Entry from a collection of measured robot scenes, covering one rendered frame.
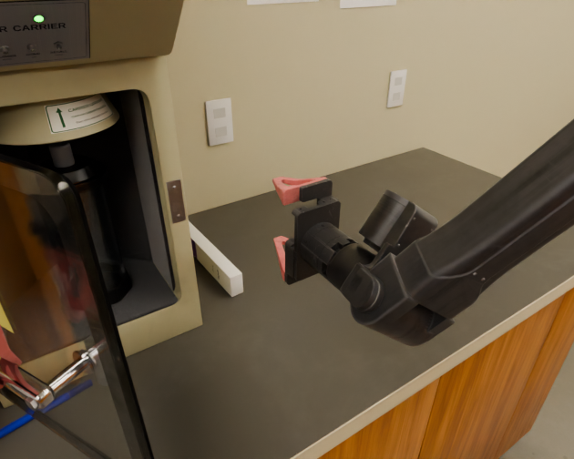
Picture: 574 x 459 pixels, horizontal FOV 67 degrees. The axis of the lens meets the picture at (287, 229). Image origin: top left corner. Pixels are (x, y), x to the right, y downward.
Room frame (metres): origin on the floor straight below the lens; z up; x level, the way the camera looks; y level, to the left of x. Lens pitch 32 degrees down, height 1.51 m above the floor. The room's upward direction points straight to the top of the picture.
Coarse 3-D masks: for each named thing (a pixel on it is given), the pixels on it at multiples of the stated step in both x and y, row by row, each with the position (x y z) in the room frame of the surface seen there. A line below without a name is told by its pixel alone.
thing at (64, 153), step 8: (56, 144) 0.59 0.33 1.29; (64, 144) 0.59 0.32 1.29; (56, 152) 0.57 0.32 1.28; (64, 152) 0.58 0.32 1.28; (48, 160) 0.60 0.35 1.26; (56, 160) 0.57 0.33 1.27; (64, 160) 0.58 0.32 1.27; (72, 160) 0.59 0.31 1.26; (80, 160) 0.60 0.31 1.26; (88, 160) 0.60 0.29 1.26; (56, 168) 0.57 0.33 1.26; (64, 168) 0.57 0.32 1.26; (72, 168) 0.57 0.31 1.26; (80, 168) 0.57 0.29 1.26; (88, 168) 0.58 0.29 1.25; (96, 168) 0.59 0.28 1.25; (72, 176) 0.56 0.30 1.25; (80, 176) 0.56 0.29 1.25; (88, 176) 0.57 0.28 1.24
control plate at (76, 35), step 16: (32, 0) 0.43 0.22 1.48; (48, 0) 0.43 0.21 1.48; (64, 0) 0.44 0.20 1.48; (80, 0) 0.45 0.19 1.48; (0, 16) 0.42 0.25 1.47; (16, 16) 0.43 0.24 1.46; (32, 16) 0.44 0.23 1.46; (48, 16) 0.44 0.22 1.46; (64, 16) 0.45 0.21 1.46; (80, 16) 0.46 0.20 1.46; (0, 32) 0.43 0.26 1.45; (16, 32) 0.44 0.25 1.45; (32, 32) 0.45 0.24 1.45; (48, 32) 0.46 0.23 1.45; (64, 32) 0.46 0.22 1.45; (80, 32) 0.47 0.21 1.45; (16, 48) 0.45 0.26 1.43; (48, 48) 0.47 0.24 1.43; (64, 48) 0.48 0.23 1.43; (80, 48) 0.49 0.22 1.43; (0, 64) 0.45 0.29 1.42; (16, 64) 0.46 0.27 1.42
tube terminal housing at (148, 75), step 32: (96, 64) 0.54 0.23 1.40; (128, 64) 0.56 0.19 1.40; (160, 64) 0.58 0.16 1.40; (0, 96) 0.48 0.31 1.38; (32, 96) 0.50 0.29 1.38; (64, 96) 0.51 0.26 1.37; (160, 96) 0.58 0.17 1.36; (160, 128) 0.57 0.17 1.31; (160, 160) 0.57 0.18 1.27; (160, 192) 0.59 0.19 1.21; (192, 256) 0.58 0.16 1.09; (192, 288) 0.58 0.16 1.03; (160, 320) 0.54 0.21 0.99; (192, 320) 0.57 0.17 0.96; (128, 352) 0.51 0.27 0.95
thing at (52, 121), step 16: (96, 96) 0.58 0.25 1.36; (0, 112) 0.52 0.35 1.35; (16, 112) 0.52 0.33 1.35; (32, 112) 0.52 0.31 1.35; (48, 112) 0.52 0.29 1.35; (64, 112) 0.53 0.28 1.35; (80, 112) 0.55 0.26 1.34; (96, 112) 0.56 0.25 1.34; (112, 112) 0.60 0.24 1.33; (0, 128) 0.51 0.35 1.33; (16, 128) 0.51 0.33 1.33; (32, 128) 0.51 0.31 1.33; (48, 128) 0.52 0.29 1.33; (64, 128) 0.52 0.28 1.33; (80, 128) 0.53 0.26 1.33; (96, 128) 0.55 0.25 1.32; (16, 144) 0.50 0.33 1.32; (32, 144) 0.50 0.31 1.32
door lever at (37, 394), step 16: (80, 352) 0.27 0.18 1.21; (0, 368) 0.26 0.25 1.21; (16, 368) 0.26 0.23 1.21; (80, 368) 0.26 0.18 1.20; (16, 384) 0.24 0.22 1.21; (32, 384) 0.24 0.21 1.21; (48, 384) 0.24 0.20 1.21; (64, 384) 0.24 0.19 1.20; (32, 400) 0.22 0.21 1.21; (48, 400) 0.23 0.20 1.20
